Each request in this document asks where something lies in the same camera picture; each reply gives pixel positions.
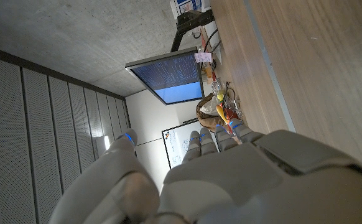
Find white bag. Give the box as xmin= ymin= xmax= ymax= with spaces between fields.
xmin=199 ymin=96 xmax=221 ymax=116

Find orange bowl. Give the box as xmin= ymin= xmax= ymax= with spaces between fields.
xmin=223 ymin=107 xmax=239 ymax=121

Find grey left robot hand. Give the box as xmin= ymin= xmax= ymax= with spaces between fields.
xmin=48 ymin=118 xmax=362 ymax=224

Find computer monitor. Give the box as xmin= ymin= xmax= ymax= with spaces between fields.
xmin=124 ymin=46 xmax=205 ymax=106

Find whiteboard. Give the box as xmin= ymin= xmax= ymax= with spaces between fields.
xmin=161 ymin=119 xmax=219 ymax=170

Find yellow toy banana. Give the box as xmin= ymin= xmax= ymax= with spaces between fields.
xmin=215 ymin=104 xmax=230 ymax=125

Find white wipes canister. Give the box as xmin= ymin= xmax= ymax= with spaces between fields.
xmin=170 ymin=0 xmax=211 ymax=15

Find pink sticky note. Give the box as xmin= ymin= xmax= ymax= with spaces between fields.
xmin=194 ymin=52 xmax=213 ymax=64

